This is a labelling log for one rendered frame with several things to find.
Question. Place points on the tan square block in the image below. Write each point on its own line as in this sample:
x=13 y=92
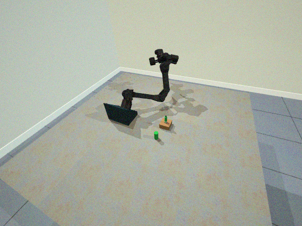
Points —
x=164 y=125

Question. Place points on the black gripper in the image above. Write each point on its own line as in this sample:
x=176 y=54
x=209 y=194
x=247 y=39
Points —
x=153 y=61

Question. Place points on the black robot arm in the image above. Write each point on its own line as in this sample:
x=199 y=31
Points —
x=164 y=68

